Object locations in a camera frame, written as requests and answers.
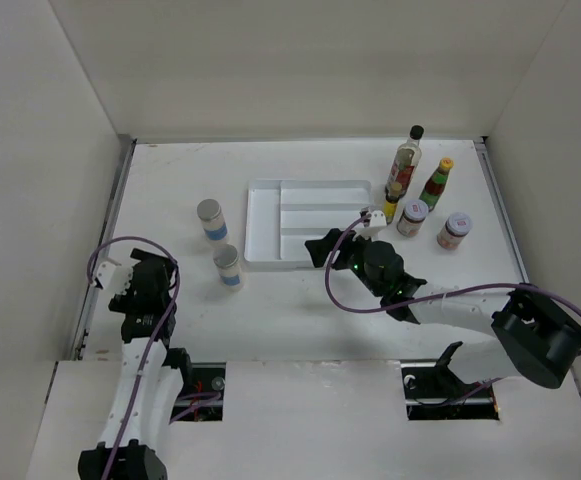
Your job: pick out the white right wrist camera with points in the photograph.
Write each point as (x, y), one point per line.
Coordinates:
(373, 221)

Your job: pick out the blue label shaker jar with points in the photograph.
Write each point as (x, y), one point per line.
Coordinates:
(227, 262)
(212, 221)

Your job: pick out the small yellow label bottle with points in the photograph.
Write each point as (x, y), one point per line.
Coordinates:
(392, 196)

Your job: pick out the red lid sauce jar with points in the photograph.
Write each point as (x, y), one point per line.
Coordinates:
(456, 227)
(412, 218)

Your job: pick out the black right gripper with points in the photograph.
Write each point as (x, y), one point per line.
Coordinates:
(319, 247)

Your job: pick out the tall black cap oil bottle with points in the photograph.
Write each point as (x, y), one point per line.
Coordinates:
(406, 160)

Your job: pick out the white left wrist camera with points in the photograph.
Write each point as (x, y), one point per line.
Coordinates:
(113, 277)

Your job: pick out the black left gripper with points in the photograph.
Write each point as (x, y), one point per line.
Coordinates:
(124, 302)

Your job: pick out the white divided organizer tray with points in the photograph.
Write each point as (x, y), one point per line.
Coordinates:
(283, 214)

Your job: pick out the green yellow cap sauce bottle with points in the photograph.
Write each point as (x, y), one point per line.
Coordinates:
(436, 183)

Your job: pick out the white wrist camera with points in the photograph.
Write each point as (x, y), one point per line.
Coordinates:
(373, 221)
(113, 277)

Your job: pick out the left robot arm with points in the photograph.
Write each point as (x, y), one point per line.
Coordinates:
(152, 374)

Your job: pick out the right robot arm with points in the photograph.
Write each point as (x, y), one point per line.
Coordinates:
(530, 333)

